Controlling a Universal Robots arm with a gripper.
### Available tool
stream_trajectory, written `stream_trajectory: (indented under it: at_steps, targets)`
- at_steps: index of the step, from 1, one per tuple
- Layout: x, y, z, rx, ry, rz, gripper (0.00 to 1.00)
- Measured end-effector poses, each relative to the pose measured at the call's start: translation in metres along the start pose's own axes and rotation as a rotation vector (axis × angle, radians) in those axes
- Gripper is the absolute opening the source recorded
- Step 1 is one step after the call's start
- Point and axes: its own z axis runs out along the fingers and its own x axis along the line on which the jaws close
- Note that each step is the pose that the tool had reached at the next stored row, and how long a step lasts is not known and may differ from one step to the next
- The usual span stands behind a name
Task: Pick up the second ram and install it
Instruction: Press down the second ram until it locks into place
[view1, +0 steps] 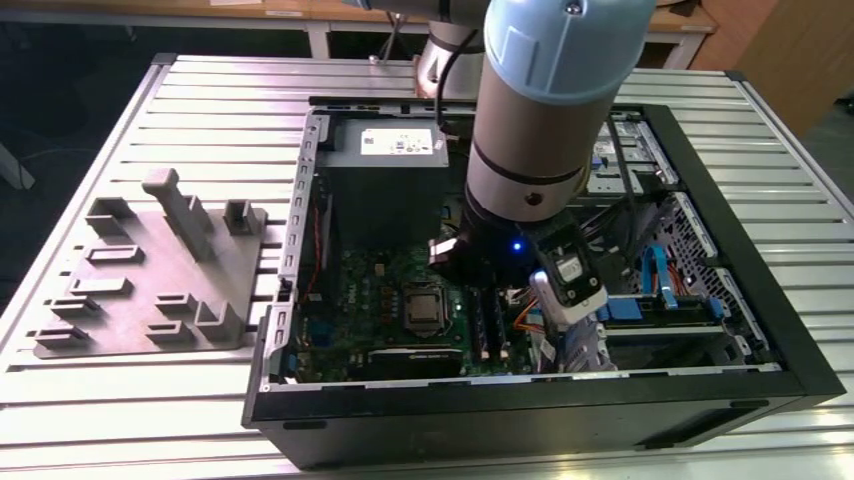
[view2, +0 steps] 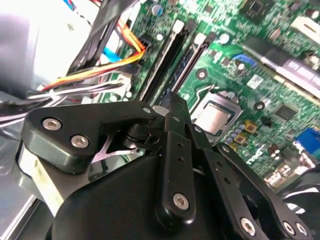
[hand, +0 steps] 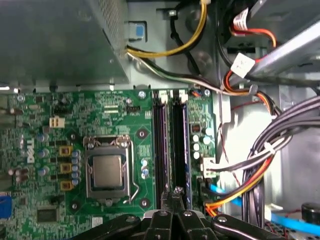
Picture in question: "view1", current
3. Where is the black cable bundle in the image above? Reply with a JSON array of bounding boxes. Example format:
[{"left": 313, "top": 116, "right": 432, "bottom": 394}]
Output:
[{"left": 570, "top": 199, "right": 646, "bottom": 281}]

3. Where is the grey power supply unit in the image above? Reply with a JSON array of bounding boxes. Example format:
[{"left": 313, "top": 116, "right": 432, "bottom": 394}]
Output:
[{"left": 316, "top": 117, "right": 450, "bottom": 249}]

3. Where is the grey metal disk bay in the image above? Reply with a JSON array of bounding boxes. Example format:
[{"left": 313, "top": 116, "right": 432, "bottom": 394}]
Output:
[{"left": 556, "top": 293, "right": 759, "bottom": 372}]

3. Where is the grey parts rack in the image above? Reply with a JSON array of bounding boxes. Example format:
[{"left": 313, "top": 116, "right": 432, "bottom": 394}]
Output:
[{"left": 25, "top": 168, "right": 272, "bottom": 361}]

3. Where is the black PC case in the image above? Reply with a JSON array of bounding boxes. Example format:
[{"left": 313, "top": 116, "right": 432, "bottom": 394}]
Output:
[{"left": 239, "top": 94, "right": 846, "bottom": 469}]

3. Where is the black graphics card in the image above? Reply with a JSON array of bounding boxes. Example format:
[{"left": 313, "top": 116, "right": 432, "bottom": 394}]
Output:
[{"left": 364, "top": 343, "right": 463, "bottom": 377}]

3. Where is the green motherboard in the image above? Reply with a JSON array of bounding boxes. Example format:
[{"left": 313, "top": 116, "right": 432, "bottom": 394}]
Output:
[{"left": 292, "top": 244, "right": 535, "bottom": 376}]

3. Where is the silver CPU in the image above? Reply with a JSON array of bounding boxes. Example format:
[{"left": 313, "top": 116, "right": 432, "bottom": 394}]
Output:
[{"left": 406, "top": 293, "right": 446, "bottom": 322}]

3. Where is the wooden cabinet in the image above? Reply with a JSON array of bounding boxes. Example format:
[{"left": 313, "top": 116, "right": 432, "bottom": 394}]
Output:
[{"left": 692, "top": 0, "right": 854, "bottom": 136}]

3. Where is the grey chair base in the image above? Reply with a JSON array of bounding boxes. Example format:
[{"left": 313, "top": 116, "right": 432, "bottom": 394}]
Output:
[{"left": 0, "top": 143, "right": 36, "bottom": 192}]

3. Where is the hard disk in blue carrier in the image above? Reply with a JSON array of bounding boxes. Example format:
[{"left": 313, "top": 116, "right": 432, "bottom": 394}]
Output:
[{"left": 603, "top": 293, "right": 726, "bottom": 330}]

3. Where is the blue SATA wire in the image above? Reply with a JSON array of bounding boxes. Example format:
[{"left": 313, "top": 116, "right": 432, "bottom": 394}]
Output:
[{"left": 639, "top": 243, "right": 679, "bottom": 307}]

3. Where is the wooden desk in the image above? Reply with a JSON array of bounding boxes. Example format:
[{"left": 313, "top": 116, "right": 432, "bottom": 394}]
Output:
[{"left": 0, "top": 0, "right": 720, "bottom": 71}]

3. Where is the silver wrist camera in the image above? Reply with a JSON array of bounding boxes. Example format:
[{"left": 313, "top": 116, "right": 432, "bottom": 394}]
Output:
[{"left": 528, "top": 269, "right": 610, "bottom": 329}]

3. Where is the orange wire bundle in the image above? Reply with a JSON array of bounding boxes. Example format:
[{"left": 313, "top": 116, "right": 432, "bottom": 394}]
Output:
[{"left": 511, "top": 299, "right": 543, "bottom": 330}]

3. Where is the grey metal drive cage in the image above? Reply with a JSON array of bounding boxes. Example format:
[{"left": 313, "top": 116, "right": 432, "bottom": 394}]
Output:
[{"left": 584, "top": 112, "right": 676, "bottom": 201}]

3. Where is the black camera bracket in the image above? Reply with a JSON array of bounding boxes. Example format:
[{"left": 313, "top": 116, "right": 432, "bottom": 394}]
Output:
[{"left": 532, "top": 222, "right": 606, "bottom": 309}]

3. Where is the CPU socket metal cover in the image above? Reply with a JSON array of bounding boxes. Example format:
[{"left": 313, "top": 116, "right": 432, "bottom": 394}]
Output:
[{"left": 398, "top": 279, "right": 451, "bottom": 336}]

